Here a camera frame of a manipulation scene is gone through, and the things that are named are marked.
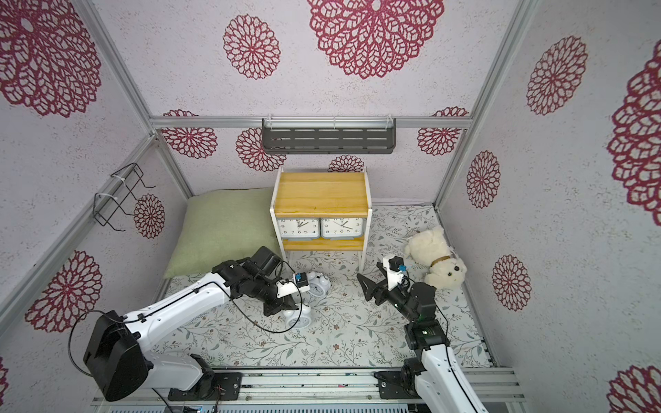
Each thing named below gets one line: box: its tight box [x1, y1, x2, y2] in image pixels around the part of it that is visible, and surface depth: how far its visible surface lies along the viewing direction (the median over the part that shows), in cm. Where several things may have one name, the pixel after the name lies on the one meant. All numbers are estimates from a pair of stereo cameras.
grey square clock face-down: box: [277, 217, 322, 241], surface depth 88 cm
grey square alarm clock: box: [321, 217, 366, 241], surface depth 88 cm
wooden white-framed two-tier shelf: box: [269, 166, 373, 273], surface depth 80 cm
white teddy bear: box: [404, 226, 468, 289], surface depth 97 cm
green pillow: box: [163, 187, 282, 280], surface depth 96 cm
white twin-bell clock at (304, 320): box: [282, 303, 313, 330], surface depth 79 cm
